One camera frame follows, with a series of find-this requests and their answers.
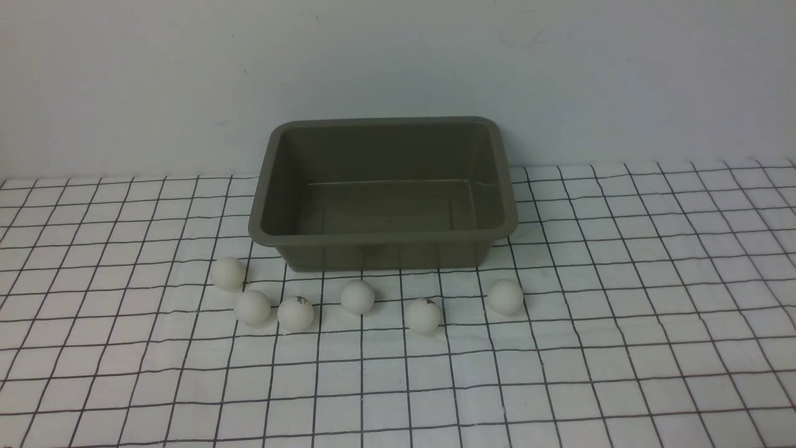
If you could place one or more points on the white marked ping-pong ball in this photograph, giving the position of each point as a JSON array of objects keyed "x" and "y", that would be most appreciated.
[{"x": 423, "y": 316}]

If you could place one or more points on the white ping-pong ball with mark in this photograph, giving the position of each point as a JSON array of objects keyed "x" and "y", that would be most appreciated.
[{"x": 295, "y": 314}]

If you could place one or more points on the olive green plastic bin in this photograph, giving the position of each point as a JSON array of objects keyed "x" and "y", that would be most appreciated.
[{"x": 384, "y": 193}]

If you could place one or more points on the white grid-pattern tablecloth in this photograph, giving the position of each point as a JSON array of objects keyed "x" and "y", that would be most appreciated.
[{"x": 659, "y": 312}]

